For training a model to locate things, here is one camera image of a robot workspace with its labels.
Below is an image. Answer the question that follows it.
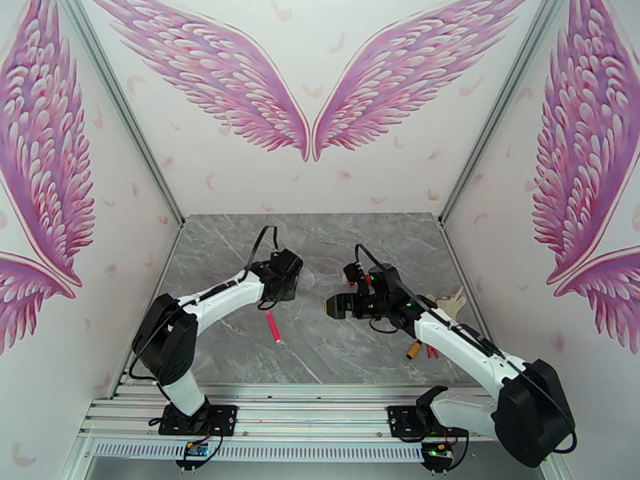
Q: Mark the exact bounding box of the light wooden toy piece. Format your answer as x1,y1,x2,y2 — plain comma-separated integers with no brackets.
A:
434,287,469,317

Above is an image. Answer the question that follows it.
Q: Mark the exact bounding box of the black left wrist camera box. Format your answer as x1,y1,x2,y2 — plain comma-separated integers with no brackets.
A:
272,248,305,274

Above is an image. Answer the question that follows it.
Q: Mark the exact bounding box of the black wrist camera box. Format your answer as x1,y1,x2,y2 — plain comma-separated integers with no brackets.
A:
272,248,305,274
343,262,365,290

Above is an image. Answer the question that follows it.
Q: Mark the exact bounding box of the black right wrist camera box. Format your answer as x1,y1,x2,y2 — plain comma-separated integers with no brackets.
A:
343,262,365,290

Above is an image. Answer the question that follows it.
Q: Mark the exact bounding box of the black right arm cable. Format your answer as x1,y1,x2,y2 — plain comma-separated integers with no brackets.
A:
354,243,577,452

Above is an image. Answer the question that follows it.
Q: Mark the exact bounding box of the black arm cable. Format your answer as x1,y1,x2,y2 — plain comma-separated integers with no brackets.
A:
129,225,280,394
354,243,577,452

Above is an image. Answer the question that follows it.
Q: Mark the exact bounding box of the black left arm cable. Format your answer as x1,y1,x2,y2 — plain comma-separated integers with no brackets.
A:
129,225,280,394

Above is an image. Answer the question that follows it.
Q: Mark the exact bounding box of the aluminium rail frame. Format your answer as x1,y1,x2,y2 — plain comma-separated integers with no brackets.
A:
77,385,556,442

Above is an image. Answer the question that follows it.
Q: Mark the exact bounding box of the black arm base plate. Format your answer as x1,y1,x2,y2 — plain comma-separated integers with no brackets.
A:
158,404,238,437
387,404,470,441

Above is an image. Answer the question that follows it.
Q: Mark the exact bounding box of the white slotted cable duct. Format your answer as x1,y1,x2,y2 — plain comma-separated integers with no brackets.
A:
92,441,426,464

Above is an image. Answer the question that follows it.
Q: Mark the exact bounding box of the aluminium frame post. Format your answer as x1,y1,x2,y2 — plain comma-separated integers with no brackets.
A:
54,0,186,230
438,0,583,230

